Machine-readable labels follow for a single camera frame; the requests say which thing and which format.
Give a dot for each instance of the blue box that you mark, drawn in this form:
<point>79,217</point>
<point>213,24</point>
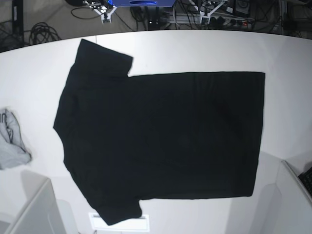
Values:
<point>133,3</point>

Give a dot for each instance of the grey crumpled cloth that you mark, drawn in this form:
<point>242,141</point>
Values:
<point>13,152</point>

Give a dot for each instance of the black keyboard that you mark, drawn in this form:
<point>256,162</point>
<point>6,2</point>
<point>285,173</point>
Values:
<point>306,179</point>

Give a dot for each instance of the black T-shirt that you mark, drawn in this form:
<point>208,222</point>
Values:
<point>165,136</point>

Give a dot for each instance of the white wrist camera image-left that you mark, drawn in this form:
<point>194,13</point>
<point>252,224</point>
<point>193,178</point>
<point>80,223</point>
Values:
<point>105,13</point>

